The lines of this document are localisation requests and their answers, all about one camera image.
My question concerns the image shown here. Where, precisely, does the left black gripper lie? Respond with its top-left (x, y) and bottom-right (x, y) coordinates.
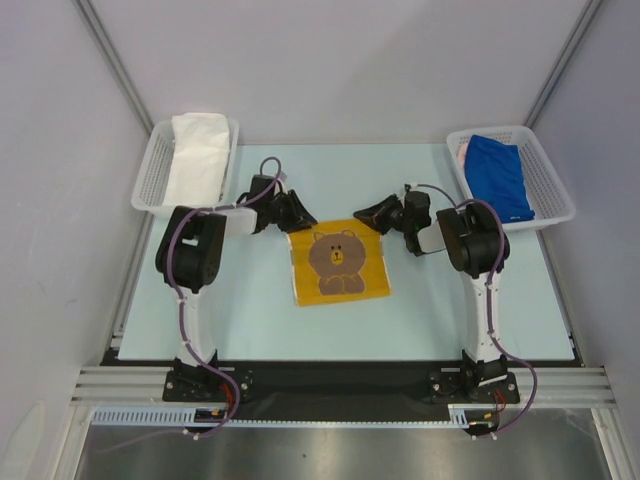
top-left (264, 190), bottom-right (315, 234)

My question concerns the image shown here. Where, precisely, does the brown towel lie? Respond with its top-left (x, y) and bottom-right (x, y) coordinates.
top-left (287, 219), bottom-right (391, 307)

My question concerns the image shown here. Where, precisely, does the white towel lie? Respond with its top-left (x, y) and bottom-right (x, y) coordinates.
top-left (163, 113), bottom-right (230, 207)

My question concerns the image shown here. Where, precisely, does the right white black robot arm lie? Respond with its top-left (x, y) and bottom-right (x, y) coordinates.
top-left (353, 187), bottom-right (510, 403)

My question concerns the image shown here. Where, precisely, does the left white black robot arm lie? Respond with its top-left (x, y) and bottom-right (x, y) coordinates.
top-left (155, 174), bottom-right (317, 400)

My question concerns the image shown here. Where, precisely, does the pink towel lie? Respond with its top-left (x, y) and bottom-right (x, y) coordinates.
top-left (457, 142), bottom-right (469, 165)

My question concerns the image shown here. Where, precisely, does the blue towel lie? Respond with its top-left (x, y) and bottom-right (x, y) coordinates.
top-left (463, 135), bottom-right (535, 223)

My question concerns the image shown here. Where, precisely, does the left white plastic basket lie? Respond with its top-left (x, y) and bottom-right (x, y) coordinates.
top-left (131, 118), bottom-right (240, 219)

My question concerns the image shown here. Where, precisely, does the white plastic basket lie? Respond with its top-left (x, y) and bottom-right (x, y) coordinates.
top-left (131, 118), bottom-right (240, 219)
top-left (446, 125), bottom-right (575, 232)

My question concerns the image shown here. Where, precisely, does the right white plastic basket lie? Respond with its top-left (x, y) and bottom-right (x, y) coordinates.
top-left (446, 125), bottom-right (575, 232)

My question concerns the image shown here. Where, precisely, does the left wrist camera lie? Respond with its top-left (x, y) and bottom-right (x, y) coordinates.
top-left (277, 172), bottom-right (288, 193)

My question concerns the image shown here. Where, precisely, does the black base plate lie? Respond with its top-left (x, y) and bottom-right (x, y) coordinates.
top-left (162, 360), bottom-right (520, 423)

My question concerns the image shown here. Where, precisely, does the white slotted cable duct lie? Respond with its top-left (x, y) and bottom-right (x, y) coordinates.
top-left (92, 403), bottom-right (501, 429)

